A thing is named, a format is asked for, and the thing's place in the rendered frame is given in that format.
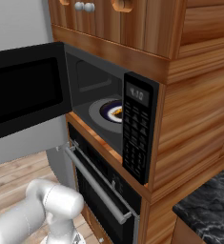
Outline wooden cupboard door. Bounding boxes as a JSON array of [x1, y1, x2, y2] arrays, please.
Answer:
[[84, 0, 188, 60], [48, 0, 87, 34]]

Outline black microwave oven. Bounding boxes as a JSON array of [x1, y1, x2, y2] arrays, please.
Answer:
[[63, 43, 161, 186]]

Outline tall wooden cabinet housing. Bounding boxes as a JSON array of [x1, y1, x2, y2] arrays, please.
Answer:
[[48, 0, 224, 244]]

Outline grey oven handle bar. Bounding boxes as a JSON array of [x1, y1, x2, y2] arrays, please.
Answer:
[[63, 143, 133, 226]]

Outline white plate with dark rim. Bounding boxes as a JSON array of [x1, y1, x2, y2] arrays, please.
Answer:
[[99, 99, 124, 124]]

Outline grey round cupboard knob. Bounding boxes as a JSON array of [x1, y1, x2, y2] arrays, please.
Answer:
[[73, 1, 86, 12], [84, 2, 96, 13]]

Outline orange shrimp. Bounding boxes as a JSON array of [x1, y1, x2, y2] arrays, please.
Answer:
[[112, 107, 124, 118]]

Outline black microwave door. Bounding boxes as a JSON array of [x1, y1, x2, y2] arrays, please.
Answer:
[[0, 41, 74, 144]]

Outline wooden base cabinet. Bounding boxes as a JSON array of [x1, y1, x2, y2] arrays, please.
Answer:
[[170, 215, 207, 244]]

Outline black built-in oven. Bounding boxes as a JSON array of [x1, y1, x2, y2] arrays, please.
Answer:
[[67, 121, 143, 244]]

